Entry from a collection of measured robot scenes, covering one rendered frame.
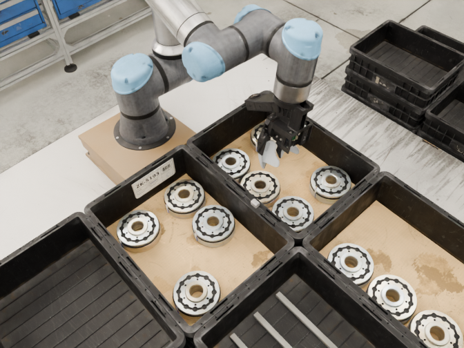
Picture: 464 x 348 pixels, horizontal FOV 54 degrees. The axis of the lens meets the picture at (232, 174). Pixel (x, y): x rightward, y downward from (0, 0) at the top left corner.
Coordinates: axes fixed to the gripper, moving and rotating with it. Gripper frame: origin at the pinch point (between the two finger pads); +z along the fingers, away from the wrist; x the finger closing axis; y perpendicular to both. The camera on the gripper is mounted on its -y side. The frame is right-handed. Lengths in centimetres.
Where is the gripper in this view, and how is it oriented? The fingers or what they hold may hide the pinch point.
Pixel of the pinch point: (270, 157)
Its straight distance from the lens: 110.3
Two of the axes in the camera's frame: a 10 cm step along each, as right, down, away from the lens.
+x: 7.4, -4.5, 5.0
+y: 6.7, 5.7, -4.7
